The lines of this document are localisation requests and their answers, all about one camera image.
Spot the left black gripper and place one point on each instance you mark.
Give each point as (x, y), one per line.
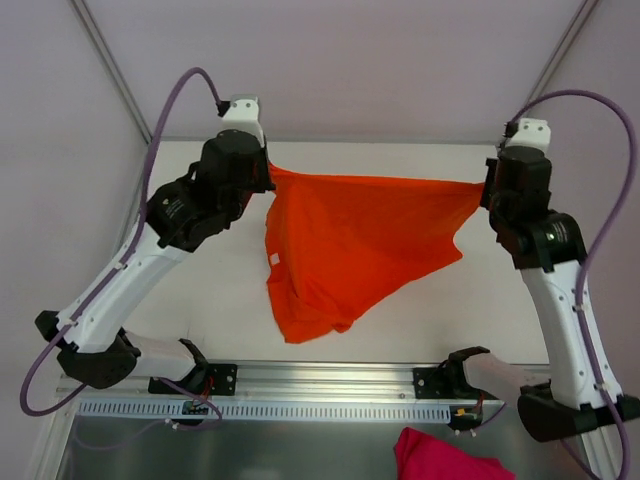
(265, 176)

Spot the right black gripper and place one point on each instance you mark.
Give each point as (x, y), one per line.
(488, 185)

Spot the orange t-shirt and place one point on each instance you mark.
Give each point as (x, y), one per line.
(337, 245)

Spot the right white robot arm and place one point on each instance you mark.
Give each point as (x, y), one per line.
(580, 394)

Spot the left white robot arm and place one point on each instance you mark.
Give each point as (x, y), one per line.
(94, 348)

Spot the pink t-shirt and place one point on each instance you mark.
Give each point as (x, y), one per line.
(422, 456)

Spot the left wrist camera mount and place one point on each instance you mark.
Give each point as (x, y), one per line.
(242, 112)

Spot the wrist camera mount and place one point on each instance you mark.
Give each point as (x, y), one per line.
(529, 133)
(242, 112)

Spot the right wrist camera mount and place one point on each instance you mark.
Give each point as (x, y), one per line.
(529, 133)

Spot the right aluminium frame post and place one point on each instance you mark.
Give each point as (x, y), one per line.
(573, 30)

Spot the aluminium frame post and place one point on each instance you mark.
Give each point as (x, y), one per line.
(98, 41)
(573, 30)

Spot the left aluminium frame post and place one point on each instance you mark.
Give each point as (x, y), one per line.
(98, 41)

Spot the aluminium mounting rail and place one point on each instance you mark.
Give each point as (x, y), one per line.
(330, 381)

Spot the slotted white cable duct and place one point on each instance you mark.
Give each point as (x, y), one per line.
(240, 410)

